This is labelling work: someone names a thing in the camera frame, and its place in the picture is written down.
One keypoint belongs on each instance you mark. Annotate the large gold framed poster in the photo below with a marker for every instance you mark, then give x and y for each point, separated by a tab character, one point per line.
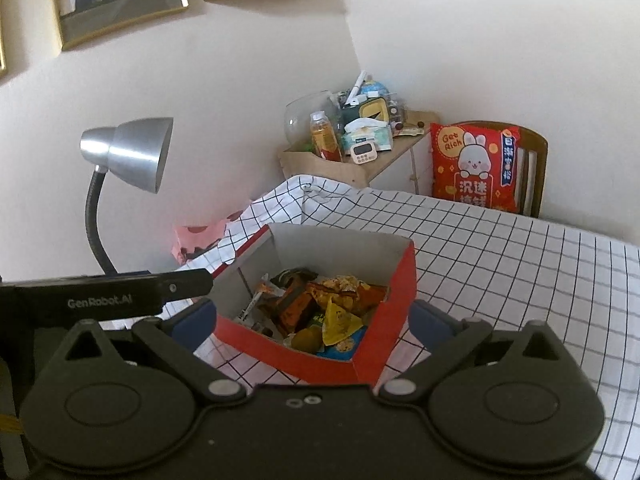
115	5

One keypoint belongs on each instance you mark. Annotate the black snack packet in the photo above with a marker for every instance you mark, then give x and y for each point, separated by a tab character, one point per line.
292	276

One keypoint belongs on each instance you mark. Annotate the brown wooden chair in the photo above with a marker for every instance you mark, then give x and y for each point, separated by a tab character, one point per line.
535	175

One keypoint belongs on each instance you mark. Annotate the white kitchen timer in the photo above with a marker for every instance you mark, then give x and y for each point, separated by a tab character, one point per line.
362	154

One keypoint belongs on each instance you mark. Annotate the yellow snack packet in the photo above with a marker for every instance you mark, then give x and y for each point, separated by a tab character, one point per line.
340	322

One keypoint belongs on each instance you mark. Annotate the red rabbit print pillow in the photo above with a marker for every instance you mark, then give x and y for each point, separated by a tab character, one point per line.
475	170

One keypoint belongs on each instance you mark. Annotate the silver desk lamp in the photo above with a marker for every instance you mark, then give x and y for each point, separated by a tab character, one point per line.
135	152

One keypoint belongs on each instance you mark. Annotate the green snack packet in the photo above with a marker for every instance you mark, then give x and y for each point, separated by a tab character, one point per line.
305	340

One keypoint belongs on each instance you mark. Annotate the yellow green desk clock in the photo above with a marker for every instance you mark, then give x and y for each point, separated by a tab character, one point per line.
374	110

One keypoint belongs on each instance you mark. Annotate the light wooden side cabinet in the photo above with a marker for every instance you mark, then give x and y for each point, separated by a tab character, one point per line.
395	160

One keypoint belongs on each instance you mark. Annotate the red cardboard box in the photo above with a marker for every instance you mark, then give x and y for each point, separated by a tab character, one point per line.
395	305

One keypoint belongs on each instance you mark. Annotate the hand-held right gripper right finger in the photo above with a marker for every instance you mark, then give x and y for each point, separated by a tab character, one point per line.
430	322

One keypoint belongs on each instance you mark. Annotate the white checkered tablecloth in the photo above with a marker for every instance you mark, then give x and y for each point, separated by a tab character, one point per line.
500	270

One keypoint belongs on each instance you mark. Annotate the orange drink bottle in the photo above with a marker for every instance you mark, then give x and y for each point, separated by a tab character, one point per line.
325	140

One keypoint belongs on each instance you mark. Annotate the orange yellow snack bag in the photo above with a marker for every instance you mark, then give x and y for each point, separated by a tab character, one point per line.
345	290

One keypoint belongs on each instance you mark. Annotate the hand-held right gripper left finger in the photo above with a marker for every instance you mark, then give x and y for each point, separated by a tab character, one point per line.
194	324

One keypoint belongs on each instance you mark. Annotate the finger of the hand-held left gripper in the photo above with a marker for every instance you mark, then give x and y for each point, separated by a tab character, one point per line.
192	282

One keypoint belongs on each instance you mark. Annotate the blue snack packet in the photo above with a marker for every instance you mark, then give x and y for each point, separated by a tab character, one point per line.
345	350

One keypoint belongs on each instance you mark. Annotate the pink printed bag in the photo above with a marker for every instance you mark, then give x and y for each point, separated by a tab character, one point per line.
200	240

